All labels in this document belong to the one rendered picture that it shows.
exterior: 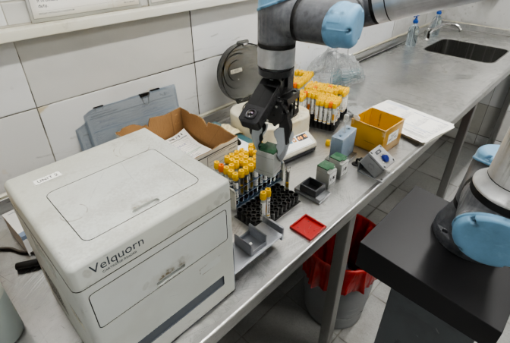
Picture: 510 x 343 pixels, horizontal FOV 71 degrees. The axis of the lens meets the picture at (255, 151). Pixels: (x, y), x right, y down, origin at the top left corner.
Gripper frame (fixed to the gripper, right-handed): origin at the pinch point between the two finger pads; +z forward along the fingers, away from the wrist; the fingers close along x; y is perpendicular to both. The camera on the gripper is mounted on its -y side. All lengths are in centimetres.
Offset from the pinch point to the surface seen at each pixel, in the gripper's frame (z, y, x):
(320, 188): 19.1, 18.0, -7.3
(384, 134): 14, 49, -16
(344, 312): 95, 38, -18
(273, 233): 18.4, -4.9, -4.6
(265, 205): 15.0, -0.5, 0.3
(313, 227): 22.2, 5.7, -10.6
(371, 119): 17, 64, -8
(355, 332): 110, 42, -24
